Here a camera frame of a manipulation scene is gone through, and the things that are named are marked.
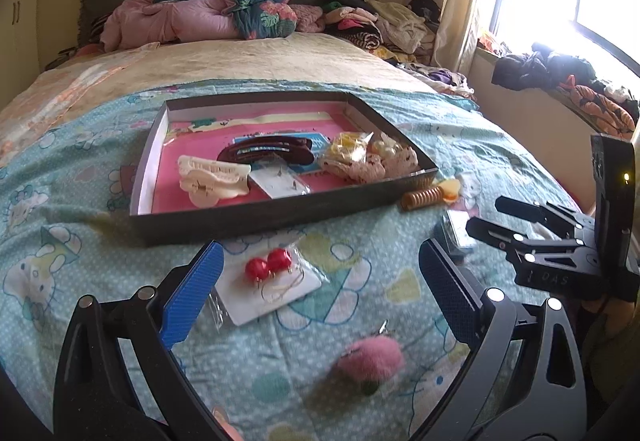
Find pink quilt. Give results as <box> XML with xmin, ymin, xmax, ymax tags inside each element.
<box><xmin>100</xmin><ymin>0</ymin><xmax>326</xmax><ymax>52</ymax></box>

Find cream wardrobe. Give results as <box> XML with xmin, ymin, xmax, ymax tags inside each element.
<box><xmin>0</xmin><ymin>0</ymin><xmax>40</xmax><ymax>108</ymax></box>

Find cream hair claw clip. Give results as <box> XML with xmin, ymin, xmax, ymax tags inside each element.
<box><xmin>178</xmin><ymin>155</ymin><xmax>252</xmax><ymax>208</ymax></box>

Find Hello Kitty blue bedsheet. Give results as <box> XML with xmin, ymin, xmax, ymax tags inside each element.
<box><xmin>1</xmin><ymin>81</ymin><xmax>587</xmax><ymax>440</ymax></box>

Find dark red hair clip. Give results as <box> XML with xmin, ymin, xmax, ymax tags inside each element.
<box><xmin>217</xmin><ymin>135</ymin><xmax>314</xmax><ymax>166</ymax></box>

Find dark shallow cardboard box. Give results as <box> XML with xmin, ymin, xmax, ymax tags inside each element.
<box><xmin>129</xmin><ymin>92</ymin><xmax>437</xmax><ymax>244</ymax></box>

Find pile of clothes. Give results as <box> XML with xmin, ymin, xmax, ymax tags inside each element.
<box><xmin>322</xmin><ymin>0</ymin><xmax>475</xmax><ymax>101</ymax></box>

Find red ball earrings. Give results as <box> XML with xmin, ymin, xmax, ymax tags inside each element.
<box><xmin>207</xmin><ymin>239</ymin><xmax>329</xmax><ymax>327</ymax></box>

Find yellow bangles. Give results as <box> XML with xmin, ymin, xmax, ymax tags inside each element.
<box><xmin>324</xmin><ymin>132</ymin><xmax>373</xmax><ymax>164</ymax></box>

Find wooden bead bracelet yellow tassel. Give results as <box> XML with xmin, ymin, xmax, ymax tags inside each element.
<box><xmin>400</xmin><ymin>179</ymin><xmax>461</xmax><ymax>211</ymax></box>

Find dark clothes on windowsill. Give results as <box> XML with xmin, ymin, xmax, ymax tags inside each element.
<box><xmin>477</xmin><ymin>32</ymin><xmax>639</xmax><ymax>141</ymax></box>

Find pearl jewelry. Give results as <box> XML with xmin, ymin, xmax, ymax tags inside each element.
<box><xmin>368</xmin><ymin>132</ymin><xmax>408</xmax><ymax>168</ymax></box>

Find small earring card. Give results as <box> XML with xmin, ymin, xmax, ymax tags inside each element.
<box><xmin>250</xmin><ymin>164</ymin><xmax>311</xmax><ymax>199</ymax></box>

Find pink fluffy pompom hair tie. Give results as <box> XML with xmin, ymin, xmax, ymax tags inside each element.
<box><xmin>335</xmin><ymin>319</ymin><xmax>406</xmax><ymax>396</ymax></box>

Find beige bed cover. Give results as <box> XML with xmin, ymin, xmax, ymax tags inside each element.
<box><xmin>1</xmin><ymin>32</ymin><xmax>430</xmax><ymax>164</ymax></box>

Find pink polka-dot scrunchie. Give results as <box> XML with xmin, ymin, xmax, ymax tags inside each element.
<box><xmin>320</xmin><ymin>147</ymin><xmax>419</xmax><ymax>184</ymax></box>

